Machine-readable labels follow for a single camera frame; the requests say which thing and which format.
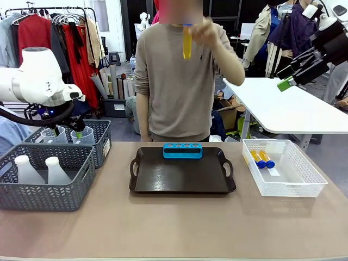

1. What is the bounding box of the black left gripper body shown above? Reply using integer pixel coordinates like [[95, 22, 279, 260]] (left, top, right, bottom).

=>
[[50, 114, 87, 132]]

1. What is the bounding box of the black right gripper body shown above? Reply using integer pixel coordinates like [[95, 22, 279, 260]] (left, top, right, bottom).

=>
[[309, 20, 348, 66]]

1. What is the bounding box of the clear plastic measuring beaker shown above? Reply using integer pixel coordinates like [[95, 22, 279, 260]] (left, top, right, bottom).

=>
[[70, 126, 95, 145], [40, 126, 69, 144]]

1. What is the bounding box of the white plastic conical flask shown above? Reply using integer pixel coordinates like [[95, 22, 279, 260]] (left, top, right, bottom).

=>
[[45, 156, 72, 185], [14, 154, 46, 185]]

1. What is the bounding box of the yellow tube with blue cap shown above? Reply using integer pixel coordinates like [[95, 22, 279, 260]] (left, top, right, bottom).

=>
[[250, 150, 267, 169], [258, 150, 276, 169], [182, 23, 194, 60]]

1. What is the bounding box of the person's left forearm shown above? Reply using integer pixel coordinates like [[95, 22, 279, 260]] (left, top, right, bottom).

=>
[[208, 40, 246, 87]]

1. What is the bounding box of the person's right forearm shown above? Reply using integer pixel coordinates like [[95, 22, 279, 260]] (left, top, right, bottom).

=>
[[135, 89, 152, 142]]

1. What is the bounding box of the person's left hand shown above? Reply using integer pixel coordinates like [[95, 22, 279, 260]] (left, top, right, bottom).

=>
[[191, 16, 220, 47]]

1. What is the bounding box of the person in grey trousers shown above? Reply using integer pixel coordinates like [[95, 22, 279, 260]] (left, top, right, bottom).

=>
[[322, 61, 348, 111]]

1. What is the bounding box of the grey woven basket with label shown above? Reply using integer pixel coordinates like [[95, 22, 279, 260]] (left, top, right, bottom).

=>
[[23, 119, 112, 170]]

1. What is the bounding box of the person in navy jacket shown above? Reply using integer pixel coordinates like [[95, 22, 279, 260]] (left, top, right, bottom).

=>
[[268, 0, 320, 79]]

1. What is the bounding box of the grey storage bin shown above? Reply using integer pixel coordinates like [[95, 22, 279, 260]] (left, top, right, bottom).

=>
[[102, 97, 129, 119]]

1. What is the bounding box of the person in blue shirt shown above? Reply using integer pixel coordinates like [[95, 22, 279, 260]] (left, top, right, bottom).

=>
[[0, 114, 33, 158]]

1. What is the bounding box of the slanted grey paper roll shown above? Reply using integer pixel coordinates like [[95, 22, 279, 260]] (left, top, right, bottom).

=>
[[89, 72, 109, 100]]

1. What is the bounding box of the white background table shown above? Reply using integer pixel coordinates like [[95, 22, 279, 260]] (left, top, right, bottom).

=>
[[222, 77, 348, 149]]

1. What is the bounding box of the red pleated hanging dress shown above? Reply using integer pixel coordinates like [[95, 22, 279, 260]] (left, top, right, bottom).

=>
[[62, 23, 101, 109]]

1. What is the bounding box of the person in beige coat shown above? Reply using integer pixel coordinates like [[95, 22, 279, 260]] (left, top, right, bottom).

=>
[[243, 0, 282, 79]]

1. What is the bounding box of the tall grey paper roll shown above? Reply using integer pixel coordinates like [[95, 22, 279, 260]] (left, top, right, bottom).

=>
[[109, 64, 120, 100]]

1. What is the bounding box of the crouching person in grey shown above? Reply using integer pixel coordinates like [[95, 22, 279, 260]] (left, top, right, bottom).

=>
[[125, 95, 142, 135]]

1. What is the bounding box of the white paper roll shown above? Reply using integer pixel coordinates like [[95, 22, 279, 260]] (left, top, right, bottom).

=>
[[122, 77, 136, 99]]

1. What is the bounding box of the white laptop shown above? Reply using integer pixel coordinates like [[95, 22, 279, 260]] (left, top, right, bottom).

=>
[[240, 22, 257, 40]]

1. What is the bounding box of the large grey woven basket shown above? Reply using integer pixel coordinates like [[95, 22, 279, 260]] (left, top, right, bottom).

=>
[[0, 143, 96, 212]]

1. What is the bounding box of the black step stool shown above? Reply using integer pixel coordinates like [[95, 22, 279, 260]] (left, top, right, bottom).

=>
[[108, 51, 122, 66]]

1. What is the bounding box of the black hanging jacket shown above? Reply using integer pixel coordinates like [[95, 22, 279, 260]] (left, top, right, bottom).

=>
[[50, 21, 72, 84]]

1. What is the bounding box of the beige hanging garment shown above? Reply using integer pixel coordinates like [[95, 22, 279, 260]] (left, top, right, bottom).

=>
[[85, 17, 106, 69]]

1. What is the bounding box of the brown cardboard box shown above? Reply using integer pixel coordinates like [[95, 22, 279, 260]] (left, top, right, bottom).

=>
[[216, 98, 247, 132]]

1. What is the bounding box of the person in beige sweater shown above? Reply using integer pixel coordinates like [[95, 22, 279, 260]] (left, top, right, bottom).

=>
[[134, 0, 246, 142]]

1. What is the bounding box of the grey hanging garment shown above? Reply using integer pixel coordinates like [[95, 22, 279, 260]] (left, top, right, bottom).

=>
[[0, 13, 22, 69]]

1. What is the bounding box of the blue test tube rack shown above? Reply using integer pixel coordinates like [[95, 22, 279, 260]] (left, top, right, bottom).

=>
[[163, 142, 204, 159]]

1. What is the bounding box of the dark brown serving tray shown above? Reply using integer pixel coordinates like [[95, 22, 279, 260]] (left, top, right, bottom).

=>
[[129, 146, 237, 194]]

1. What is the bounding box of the white perforated plastic basket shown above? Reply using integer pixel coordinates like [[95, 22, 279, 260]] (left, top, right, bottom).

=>
[[241, 139, 328, 198]]

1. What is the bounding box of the black clothes rack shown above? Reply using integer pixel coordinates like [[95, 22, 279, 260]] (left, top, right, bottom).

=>
[[4, 7, 100, 125]]

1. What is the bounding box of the person in red hoodie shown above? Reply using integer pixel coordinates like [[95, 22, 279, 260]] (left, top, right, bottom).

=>
[[151, 0, 164, 26]]

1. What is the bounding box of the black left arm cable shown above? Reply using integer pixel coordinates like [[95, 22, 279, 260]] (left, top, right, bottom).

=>
[[0, 102, 76, 128]]

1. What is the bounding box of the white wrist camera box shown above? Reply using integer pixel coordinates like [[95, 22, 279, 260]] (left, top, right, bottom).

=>
[[301, 3, 319, 20]]

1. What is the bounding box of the green cart frame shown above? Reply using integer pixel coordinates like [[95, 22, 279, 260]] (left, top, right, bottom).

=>
[[225, 116, 259, 138]]

